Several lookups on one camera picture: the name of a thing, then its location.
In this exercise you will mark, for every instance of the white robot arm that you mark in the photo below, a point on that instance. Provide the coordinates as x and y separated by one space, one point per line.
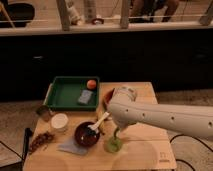
195 121

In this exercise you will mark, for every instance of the green plastic cup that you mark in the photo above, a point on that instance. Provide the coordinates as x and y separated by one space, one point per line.
113 145

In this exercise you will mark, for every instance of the white paper cup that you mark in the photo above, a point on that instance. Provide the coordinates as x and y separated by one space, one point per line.
59 122

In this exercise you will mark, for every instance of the orange fruit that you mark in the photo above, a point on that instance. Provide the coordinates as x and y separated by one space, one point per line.
91 84

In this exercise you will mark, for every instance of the yellow banana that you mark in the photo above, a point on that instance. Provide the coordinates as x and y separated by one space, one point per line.
101 126

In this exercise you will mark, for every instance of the white plastic spoon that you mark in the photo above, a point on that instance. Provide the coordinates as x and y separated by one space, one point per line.
95 126

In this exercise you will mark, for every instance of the green plastic tray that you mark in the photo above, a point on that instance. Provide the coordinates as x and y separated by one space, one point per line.
65 92

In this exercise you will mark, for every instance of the dark red bowl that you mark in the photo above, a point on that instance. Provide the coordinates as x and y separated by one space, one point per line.
84 136

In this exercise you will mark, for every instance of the grey cloth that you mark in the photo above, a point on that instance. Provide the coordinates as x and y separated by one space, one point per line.
71 146

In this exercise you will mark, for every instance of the dried red chili bunch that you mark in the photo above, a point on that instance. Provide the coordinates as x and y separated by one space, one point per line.
40 140

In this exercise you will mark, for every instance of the black chair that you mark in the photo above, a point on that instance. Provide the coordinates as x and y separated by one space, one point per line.
20 13

